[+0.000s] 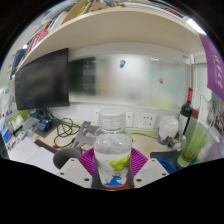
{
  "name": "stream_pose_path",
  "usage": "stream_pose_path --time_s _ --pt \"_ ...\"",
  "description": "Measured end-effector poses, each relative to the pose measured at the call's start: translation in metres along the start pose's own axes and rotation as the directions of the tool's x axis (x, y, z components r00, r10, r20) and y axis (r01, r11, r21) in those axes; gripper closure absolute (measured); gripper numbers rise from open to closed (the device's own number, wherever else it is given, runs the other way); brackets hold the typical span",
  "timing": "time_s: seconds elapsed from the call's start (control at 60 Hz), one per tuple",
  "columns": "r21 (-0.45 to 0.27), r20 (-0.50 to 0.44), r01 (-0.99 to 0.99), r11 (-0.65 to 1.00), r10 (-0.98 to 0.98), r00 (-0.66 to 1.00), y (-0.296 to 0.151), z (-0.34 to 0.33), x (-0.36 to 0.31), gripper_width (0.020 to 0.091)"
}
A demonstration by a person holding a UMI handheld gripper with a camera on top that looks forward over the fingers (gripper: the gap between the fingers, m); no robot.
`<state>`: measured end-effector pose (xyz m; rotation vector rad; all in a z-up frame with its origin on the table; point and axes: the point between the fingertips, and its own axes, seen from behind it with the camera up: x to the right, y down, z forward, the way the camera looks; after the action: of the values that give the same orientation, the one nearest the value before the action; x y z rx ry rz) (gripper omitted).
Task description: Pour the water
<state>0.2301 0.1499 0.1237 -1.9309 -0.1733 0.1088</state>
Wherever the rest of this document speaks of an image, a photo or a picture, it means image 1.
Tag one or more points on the grey metal laptop stand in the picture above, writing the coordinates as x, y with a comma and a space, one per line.
83, 135

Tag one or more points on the clear plastic box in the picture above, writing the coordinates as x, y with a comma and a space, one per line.
30, 123

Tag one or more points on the black computer monitor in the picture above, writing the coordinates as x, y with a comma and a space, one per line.
41, 80

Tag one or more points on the small blue device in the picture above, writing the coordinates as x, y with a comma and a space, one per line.
43, 125

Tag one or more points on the clear plastic water bottle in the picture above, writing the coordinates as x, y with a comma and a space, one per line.
112, 146

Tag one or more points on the purple pennant flag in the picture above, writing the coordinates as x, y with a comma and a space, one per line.
215, 66

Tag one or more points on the group photo poster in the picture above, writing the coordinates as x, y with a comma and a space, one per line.
216, 115

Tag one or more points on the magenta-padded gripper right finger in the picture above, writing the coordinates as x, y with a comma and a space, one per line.
138, 161

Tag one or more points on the dark wine bottle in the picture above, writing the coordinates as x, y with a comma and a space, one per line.
185, 116

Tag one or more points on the white wall outlet row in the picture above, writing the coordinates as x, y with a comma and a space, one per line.
146, 120

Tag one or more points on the flat round red coaster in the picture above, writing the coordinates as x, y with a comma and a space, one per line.
121, 188

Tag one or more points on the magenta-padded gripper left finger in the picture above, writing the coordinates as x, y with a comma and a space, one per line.
87, 160

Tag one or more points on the green glass vase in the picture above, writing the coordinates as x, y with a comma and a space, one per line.
193, 146

